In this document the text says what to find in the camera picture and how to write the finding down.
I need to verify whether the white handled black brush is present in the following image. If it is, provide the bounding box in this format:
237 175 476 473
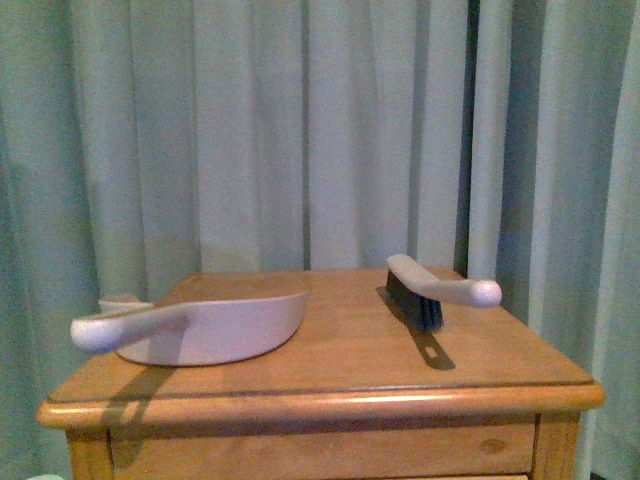
386 254 502 332

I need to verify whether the pink plastic dustpan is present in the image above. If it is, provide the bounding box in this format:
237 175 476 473
70 293 308 367

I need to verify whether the light green curtain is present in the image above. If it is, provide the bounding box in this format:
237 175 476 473
1 1 639 479

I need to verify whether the wooden nightstand top drawer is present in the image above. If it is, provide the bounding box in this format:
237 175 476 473
111 423 535 479

